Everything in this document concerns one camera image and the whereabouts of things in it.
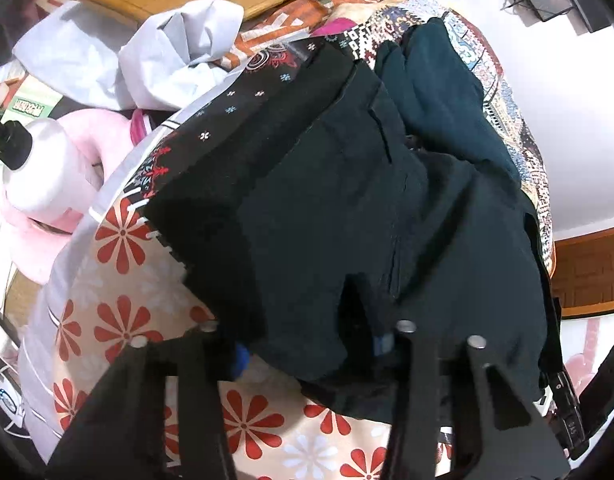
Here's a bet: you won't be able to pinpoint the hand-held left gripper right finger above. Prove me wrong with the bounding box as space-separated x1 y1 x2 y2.
374 319 571 480

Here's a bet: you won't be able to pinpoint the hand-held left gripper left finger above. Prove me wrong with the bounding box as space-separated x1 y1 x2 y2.
46 321 252 480

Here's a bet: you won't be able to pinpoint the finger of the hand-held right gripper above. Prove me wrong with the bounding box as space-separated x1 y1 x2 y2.
541 362 591 462

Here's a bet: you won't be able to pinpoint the black pants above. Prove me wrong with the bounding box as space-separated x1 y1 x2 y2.
147 42 564 425

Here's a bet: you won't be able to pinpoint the patchwork printed blanket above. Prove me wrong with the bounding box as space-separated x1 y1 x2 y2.
19 0 558 480

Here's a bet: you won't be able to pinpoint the white pump bottle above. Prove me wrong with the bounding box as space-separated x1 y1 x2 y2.
0 94 96 217

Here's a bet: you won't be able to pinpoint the pink plush pillow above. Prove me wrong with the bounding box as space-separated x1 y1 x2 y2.
1 107 154 286

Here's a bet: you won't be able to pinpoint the dark teal garment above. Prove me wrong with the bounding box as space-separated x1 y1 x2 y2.
376 17 520 182

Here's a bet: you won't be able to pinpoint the green printed box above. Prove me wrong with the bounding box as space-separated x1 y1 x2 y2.
6 74 58 127

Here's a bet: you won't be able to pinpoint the white crumpled cloth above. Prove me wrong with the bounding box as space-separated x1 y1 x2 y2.
12 0 246 112

